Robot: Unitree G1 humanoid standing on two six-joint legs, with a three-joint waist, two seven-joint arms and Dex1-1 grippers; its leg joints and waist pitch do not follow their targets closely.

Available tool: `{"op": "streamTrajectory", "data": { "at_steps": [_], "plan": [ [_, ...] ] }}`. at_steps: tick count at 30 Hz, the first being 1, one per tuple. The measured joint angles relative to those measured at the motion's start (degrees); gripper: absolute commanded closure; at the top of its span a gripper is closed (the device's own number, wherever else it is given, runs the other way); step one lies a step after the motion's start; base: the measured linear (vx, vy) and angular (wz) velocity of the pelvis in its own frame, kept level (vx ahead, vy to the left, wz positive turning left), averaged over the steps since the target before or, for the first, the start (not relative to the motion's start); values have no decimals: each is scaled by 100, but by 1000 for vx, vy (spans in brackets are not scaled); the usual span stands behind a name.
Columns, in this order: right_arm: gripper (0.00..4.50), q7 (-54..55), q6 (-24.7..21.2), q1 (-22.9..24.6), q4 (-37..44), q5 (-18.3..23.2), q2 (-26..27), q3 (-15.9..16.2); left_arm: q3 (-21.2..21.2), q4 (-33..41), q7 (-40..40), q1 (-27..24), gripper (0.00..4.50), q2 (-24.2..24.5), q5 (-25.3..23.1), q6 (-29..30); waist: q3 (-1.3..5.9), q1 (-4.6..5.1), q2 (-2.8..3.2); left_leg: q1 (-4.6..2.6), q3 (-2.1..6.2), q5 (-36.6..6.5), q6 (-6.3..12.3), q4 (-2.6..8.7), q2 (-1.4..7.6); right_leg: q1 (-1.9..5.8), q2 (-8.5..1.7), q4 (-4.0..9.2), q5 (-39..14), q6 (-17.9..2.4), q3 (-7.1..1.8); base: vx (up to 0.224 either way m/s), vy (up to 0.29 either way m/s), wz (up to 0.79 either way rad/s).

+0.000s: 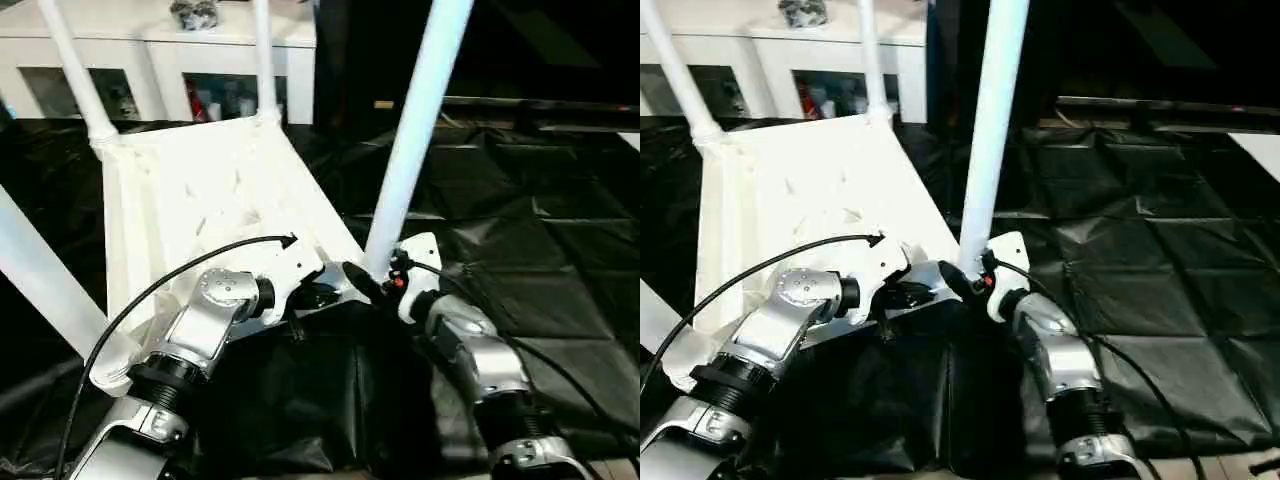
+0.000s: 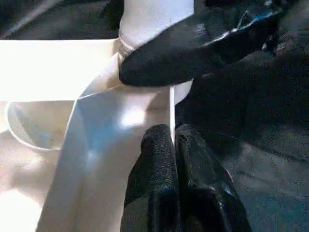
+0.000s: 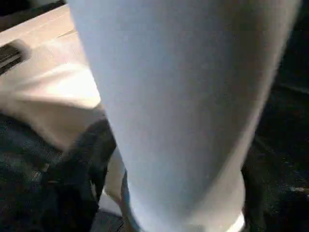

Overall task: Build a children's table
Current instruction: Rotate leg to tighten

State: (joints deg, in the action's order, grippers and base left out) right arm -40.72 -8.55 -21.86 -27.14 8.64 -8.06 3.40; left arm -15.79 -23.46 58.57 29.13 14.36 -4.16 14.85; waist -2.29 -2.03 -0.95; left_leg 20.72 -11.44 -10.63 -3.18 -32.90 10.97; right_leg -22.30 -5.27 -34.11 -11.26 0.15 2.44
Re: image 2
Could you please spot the white plastic table leg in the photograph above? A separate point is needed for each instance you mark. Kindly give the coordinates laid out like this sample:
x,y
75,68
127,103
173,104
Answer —
x,y
154,19

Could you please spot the white plastic table top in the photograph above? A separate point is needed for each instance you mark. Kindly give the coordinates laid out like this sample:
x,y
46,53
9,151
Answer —
x,y
60,72

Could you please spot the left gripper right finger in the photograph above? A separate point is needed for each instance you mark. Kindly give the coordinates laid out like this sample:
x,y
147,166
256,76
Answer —
x,y
205,188

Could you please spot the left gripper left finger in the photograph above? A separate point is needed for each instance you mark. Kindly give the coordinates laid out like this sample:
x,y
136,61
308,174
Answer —
x,y
154,181

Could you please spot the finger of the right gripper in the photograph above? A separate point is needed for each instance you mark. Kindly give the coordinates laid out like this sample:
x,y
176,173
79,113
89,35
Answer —
x,y
181,55

